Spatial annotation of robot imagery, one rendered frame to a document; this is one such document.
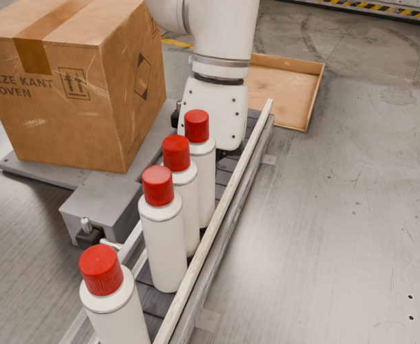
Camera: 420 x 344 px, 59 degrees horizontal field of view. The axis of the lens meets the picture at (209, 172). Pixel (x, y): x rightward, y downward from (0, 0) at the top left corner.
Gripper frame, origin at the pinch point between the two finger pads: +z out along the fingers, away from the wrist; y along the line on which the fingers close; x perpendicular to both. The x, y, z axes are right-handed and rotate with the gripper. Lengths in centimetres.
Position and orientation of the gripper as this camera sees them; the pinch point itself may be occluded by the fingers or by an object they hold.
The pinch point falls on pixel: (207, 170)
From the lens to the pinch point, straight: 61.1
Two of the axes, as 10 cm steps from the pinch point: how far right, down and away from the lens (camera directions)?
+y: 9.4, 2.3, -2.5
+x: 3.2, -3.4, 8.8
